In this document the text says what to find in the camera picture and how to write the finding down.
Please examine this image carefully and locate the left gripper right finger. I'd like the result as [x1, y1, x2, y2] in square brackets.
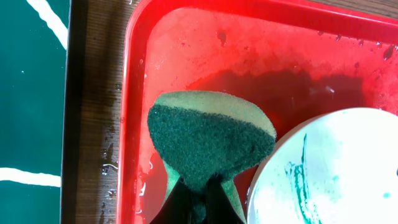
[205, 176, 244, 224]

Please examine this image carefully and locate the green scrubbing sponge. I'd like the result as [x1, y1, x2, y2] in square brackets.
[147, 91, 277, 223]

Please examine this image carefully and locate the white plate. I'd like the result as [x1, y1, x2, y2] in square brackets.
[247, 108, 397, 224]

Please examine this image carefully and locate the dark green tray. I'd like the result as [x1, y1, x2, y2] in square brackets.
[1, 1, 85, 223]

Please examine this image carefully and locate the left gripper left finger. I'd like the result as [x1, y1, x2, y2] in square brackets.
[150, 178, 196, 224]

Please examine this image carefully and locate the red plastic tray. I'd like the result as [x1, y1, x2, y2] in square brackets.
[116, 0, 397, 223]

